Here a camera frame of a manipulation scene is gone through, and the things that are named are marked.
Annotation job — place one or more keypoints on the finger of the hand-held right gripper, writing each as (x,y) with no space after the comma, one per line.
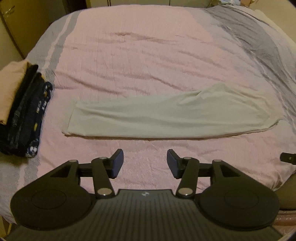
(289,158)

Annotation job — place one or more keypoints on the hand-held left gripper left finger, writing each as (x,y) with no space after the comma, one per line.
(118,162)

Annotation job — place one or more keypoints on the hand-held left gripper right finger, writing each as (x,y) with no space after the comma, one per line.
(172,162)

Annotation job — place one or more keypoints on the cream garment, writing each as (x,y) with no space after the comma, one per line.
(161,115)

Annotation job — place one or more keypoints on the navy patterned folded garment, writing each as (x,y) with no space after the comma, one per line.
(42,102)

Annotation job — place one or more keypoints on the dark blue folded garment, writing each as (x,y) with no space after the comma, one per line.
(27,115)

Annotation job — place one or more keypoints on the bed with pink-grey cover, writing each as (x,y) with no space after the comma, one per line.
(138,58)

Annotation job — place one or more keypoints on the black folded garment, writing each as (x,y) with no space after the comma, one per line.
(23,92)

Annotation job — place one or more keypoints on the peach folded garment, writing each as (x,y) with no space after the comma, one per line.
(10,88)

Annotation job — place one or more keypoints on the pink box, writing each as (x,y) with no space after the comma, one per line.
(247,2)

